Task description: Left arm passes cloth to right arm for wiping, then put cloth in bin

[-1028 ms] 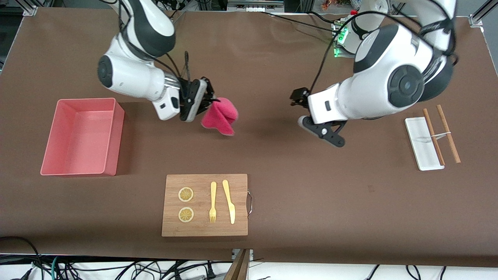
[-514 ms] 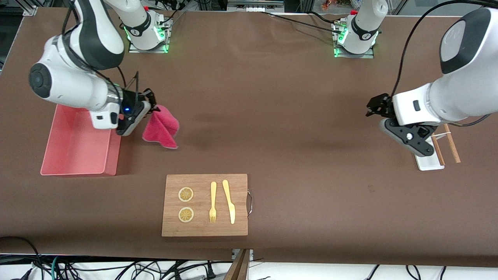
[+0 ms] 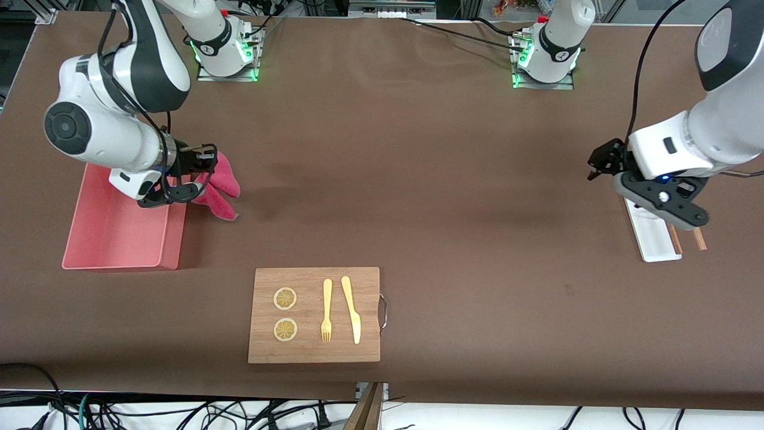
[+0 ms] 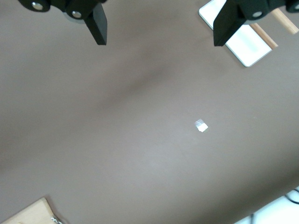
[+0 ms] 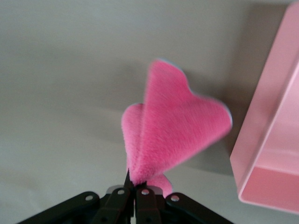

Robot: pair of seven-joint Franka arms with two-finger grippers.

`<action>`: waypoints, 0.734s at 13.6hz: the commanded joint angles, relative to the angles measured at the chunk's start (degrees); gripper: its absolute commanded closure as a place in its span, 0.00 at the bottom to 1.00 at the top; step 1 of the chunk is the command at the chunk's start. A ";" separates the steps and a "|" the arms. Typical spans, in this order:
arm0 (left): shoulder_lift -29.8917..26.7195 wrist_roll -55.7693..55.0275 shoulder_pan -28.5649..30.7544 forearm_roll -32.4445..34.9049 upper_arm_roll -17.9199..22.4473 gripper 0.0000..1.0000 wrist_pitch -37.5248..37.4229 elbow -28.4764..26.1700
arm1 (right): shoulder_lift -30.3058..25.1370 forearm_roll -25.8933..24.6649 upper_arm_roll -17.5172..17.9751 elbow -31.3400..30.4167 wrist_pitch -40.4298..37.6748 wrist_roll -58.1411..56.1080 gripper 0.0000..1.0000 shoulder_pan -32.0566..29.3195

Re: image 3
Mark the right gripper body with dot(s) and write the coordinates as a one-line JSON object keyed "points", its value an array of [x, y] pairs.
{"points": [[190, 162]]}

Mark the pink red cloth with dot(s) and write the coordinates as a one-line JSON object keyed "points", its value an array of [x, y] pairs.
{"points": [[222, 188]]}

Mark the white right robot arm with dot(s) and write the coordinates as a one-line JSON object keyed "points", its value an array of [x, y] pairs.
{"points": [[107, 137]]}

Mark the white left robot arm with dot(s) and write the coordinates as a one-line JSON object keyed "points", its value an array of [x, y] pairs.
{"points": [[716, 131]]}

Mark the white rectangular tray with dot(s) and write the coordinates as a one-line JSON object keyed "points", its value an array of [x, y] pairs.
{"points": [[653, 239]]}

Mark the pink plastic bin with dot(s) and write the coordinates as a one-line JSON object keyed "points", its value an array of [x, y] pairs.
{"points": [[113, 239]]}

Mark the lemon slice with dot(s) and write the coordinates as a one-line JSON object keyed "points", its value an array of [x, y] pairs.
{"points": [[285, 298], [285, 329]]}

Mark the wooden cutting board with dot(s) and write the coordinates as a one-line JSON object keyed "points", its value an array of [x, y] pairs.
{"points": [[313, 316]]}

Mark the yellow plastic fork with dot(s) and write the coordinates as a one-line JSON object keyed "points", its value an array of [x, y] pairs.
{"points": [[326, 310]]}

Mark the yellow plastic knife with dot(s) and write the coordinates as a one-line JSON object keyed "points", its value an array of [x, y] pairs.
{"points": [[352, 310]]}

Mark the wooden beam below table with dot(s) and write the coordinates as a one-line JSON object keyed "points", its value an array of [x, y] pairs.
{"points": [[365, 412]]}

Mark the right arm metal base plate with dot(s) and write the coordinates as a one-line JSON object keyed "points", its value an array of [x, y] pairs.
{"points": [[206, 74]]}

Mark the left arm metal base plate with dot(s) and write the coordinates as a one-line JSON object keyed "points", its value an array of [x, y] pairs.
{"points": [[561, 85]]}

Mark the metal table edge bracket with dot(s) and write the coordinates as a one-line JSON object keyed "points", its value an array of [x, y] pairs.
{"points": [[385, 391]]}

